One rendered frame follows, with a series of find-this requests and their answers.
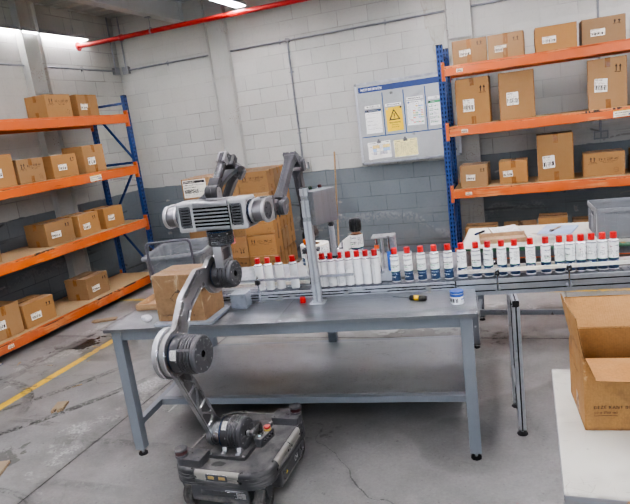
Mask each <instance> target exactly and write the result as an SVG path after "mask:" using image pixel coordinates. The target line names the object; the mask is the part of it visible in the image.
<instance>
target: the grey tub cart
mask: <svg viewBox="0 0 630 504"><path fill-rule="evenodd" d="M207 238H208V237H202V238H194V239H187V238H181V239H173V240H165V241H157V242H149V243H147V244H146V245H145V252H146V255H145V256H143V257H142V258H141V261H142V262H146V264H147V268H148V272H149V275H150V281H151V282H152V280H151V276H152V275H154V274H156V273H158V272H160V271H162V270H164V269H166V268H168V267H170V266H172V265H185V264H203V263H204V261H205V259H206V258H207V257H208V256H210V255H214V253H213V247H211V246H209V243H208V239H207ZM155 244H159V245H158V246H157V247H156V248H154V249H153V250H152V251H150V252H148V246H149V245H155Z"/></svg>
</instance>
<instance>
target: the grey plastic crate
mask: <svg viewBox="0 0 630 504"><path fill-rule="evenodd" d="M587 205H588V222H589V229H590V231H592V233H595V237H597V239H599V232H605V233H606V240H607V239H610V231H617V239H623V238H630V197H624V198H611V199H598V200H588V201H587Z"/></svg>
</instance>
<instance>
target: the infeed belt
mask: <svg viewBox="0 0 630 504"><path fill-rule="evenodd" d="M449 281H456V277H454V279H453V280H445V277H441V280H439V281H432V278H427V281H425V282H419V281H418V279H416V280H415V279H414V282H410V283H408V282H405V280H401V282H400V283H392V281H381V282H382V283H381V284H371V285H364V284H363V285H353V286H347V285H346V286H344V287H339V286H337V287H326V288H322V287H321V289H330V288H347V287H364V286H381V285H398V284H415V283H432V282H449ZM296 290H311V285H309V286H300V288H299V289H292V287H286V289H283V290H278V287H276V288H275V290H273V291H267V288H266V290H265V291H261V292H260V293H262V292H279V291H296ZM234 291H235V290H227V291H222V294H223V295H228V294H231V293H232V292H234Z"/></svg>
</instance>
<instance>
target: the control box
mask: <svg viewBox="0 0 630 504"><path fill-rule="evenodd" d="M307 193H308V195H307V196H308V201H309V208H310V216H311V224H312V225H320V224H324V223H327V222H331V221H334V220H338V214H337V205H336V197H335V189H334V187H322V188H316V189H313V190H310V191H308V192H307Z"/></svg>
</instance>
